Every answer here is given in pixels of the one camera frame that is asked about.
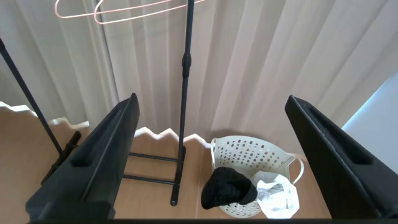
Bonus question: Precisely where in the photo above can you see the black clothes rack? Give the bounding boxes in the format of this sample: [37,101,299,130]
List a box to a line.
[0,0,195,207]

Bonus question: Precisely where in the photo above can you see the beige curtain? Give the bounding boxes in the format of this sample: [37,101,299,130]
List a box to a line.
[0,0,398,155]

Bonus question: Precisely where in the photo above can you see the white garment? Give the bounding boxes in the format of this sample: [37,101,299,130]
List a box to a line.
[251,170,301,220]

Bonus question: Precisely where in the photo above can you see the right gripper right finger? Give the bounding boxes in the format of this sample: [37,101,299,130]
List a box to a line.
[284,95,398,219]

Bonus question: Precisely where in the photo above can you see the pink clothes hanger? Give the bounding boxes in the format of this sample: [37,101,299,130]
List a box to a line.
[93,0,206,26]
[54,0,175,19]

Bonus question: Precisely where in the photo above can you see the black shorts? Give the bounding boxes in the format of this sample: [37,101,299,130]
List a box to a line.
[200,166,259,210]

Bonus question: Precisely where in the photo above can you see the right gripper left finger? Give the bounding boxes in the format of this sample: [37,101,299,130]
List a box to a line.
[25,93,140,219]

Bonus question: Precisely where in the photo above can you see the white laundry basket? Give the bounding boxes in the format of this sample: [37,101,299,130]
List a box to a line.
[210,135,305,218]

